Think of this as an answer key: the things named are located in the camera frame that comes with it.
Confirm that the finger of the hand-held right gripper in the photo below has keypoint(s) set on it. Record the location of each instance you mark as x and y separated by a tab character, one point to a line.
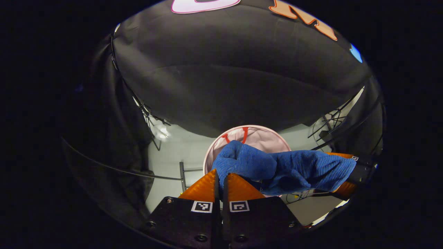
346	155
346	192

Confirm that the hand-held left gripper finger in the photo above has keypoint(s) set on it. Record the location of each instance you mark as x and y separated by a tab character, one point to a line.
225	190
217	186

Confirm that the pink laundry hamper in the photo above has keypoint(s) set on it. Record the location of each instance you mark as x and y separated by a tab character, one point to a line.
256	136

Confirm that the black backdrop stand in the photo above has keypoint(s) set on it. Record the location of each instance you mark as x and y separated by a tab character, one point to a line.
328	121
147	112

